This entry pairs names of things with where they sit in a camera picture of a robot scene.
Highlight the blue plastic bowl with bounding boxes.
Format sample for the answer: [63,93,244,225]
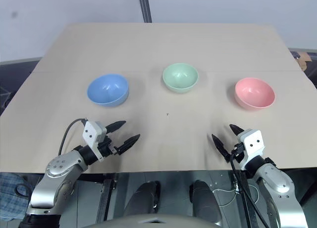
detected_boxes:
[86,74,130,109]

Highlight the black table frame bar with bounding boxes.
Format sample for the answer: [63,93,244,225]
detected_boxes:
[95,173,118,223]

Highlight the blue plaid cloth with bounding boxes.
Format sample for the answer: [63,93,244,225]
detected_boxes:
[0,172,32,221]

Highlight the grey robot torso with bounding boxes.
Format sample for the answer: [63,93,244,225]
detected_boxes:
[85,214,226,228]

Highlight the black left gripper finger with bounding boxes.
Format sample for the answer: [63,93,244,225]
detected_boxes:
[116,134,141,155]
[106,120,127,134]

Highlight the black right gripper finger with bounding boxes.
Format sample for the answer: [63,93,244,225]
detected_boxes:
[211,134,231,163]
[229,124,245,137]

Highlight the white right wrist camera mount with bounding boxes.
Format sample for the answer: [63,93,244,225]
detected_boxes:
[237,130,264,171]

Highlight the dark rounded robot leg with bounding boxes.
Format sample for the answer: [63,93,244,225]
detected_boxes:
[123,180,161,218]
[189,180,223,226]

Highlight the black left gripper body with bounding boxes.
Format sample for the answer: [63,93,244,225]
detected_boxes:
[98,136,122,159]

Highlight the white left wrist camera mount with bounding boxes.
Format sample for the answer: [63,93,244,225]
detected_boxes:
[82,121,107,162]

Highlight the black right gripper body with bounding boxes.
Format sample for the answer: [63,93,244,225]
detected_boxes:
[231,141,246,164]

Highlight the green plastic bowl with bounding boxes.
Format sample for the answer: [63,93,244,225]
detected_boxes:
[162,63,199,94]

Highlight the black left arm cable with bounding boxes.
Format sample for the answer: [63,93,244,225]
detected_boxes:
[58,118,89,156]

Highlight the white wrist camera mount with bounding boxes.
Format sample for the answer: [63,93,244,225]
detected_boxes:
[237,130,264,171]
[82,121,107,162]

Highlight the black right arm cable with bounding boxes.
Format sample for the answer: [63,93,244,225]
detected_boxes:
[229,143,268,228]

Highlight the thin white wire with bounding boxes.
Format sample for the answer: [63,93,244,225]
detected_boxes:
[212,183,260,208]

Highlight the brown cardboard pieces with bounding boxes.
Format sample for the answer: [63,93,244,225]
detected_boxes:
[290,50,317,77]

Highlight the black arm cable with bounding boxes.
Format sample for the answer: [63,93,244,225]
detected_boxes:
[229,143,268,228]
[58,118,89,156]

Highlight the pink-red plastic bowl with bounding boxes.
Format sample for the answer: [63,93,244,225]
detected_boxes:
[234,77,275,111]

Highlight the dark vertical wall post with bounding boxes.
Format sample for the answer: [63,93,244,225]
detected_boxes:
[137,0,153,24]

